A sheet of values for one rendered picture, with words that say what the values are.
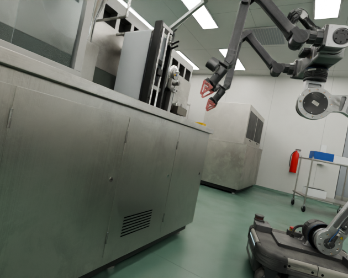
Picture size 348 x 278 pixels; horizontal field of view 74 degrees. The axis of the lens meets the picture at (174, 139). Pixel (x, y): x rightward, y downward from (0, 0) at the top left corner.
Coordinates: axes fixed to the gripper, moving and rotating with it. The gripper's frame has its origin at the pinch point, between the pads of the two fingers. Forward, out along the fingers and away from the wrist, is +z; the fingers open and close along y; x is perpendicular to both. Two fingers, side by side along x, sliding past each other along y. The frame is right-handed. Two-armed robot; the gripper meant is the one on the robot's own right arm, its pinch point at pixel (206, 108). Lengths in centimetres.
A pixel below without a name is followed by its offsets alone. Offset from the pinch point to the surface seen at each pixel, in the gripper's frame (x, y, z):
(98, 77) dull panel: -67, 42, 34
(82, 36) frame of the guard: -35, 113, 19
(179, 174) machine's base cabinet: 19, 29, 49
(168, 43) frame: -39, 46, -13
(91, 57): -54, 77, 24
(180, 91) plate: -45, -65, -3
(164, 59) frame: -34, 47, -3
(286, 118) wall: 99, -401, -138
